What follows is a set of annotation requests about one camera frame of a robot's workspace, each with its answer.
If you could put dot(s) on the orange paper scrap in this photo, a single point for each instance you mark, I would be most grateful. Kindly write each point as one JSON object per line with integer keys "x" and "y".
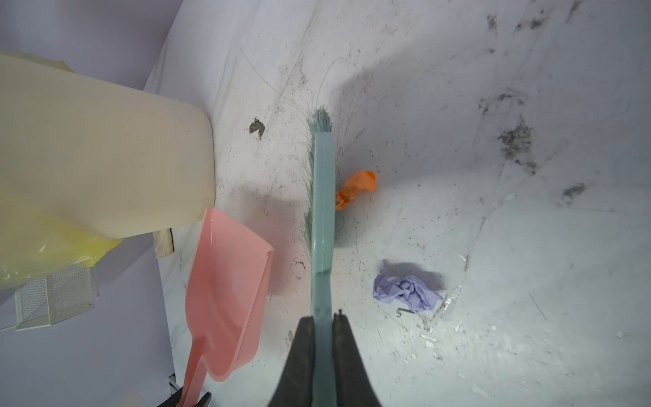
{"x": 361, "y": 181}

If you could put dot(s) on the purple paper scrap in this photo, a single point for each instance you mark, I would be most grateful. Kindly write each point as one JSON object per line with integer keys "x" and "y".
{"x": 408, "y": 290}

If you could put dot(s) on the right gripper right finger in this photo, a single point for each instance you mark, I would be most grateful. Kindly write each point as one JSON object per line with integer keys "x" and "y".
{"x": 352, "y": 383}

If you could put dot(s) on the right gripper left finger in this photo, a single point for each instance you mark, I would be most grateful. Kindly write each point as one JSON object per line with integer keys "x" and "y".
{"x": 295, "y": 387}

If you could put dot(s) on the green hand brush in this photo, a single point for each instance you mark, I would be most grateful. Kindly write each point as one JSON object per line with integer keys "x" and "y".
{"x": 319, "y": 231}

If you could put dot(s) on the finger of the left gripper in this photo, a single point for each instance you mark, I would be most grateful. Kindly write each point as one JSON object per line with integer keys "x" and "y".
{"x": 173, "y": 400}
{"x": 205, "y": 400}

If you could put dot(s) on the yellow-lined trash bin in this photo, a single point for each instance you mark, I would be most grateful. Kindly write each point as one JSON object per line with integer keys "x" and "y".
{"x": 86, "y": 163}

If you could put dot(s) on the beige rubber glove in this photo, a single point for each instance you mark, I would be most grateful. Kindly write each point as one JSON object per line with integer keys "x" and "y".
{"x": 163, "y": 243}

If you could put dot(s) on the pink plastic dustpan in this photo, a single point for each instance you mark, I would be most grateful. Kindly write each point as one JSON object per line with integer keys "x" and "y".
{"x": 225, "y": 300}

